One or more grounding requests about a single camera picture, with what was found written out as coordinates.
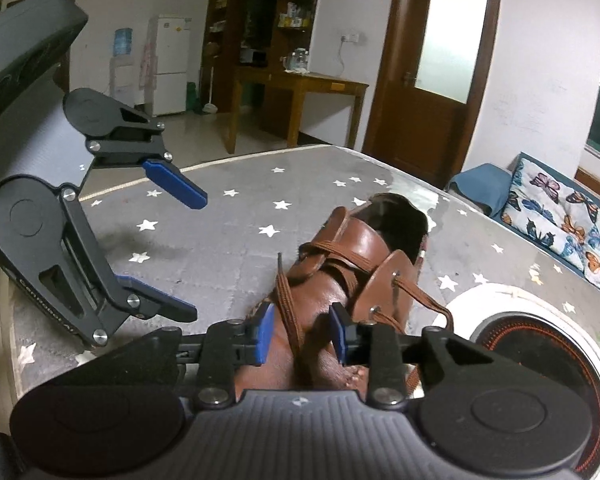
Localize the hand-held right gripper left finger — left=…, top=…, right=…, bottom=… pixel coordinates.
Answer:
left=111, top=302, right=276, bottom=408

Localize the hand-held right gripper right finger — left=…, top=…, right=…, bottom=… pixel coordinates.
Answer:
left=328, top=301, right=481, bottom=407

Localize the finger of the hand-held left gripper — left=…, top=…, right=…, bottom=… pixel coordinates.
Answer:
left=9, top=187, right=199, bottom=352
left=86, top=106, right=209, bottom=210

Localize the brown shoelace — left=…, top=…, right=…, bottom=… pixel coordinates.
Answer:
left=272, top=241, right=453, bottom=361

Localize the brown leather shoe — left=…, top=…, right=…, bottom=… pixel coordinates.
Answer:
left=237, top=192, right=453, bottom=401

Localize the white broom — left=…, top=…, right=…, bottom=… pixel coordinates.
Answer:
left=200, top=52, right=220, bottom=113

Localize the white water dispenser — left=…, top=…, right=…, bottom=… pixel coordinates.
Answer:
left=109, top=55, right=137, bottom=106

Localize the pink hanging cloth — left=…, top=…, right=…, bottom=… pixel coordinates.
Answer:
left=137, top=42, right=153, bottom=91

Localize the white refrigerator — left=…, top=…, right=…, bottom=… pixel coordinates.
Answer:
left=147, top=14, right=192, bottom=117

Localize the wooden desk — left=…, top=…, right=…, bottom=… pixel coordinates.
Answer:
left=226, top=66, right=370, bottom=155

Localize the glass jar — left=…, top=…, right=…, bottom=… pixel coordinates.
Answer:
left=280, top=49, right=311, bottom=73

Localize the dark wooden shelf cabinet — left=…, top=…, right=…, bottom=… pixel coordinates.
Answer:
left=202, top=0, right=326, bottom=111

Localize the round black induction cooktop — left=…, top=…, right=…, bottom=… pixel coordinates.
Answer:
left=445, top=285, right=600, bottom=476

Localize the blue sofa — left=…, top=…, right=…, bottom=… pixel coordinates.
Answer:
left=445, top=152, right=600, bottom=306

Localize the wooden door with frosted glass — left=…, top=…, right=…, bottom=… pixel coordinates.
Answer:
left=362, top=0, right=504, bottom=188

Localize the butterfly print pillow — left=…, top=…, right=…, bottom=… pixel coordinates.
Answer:
left=500, top=157, right=600, bottom=296

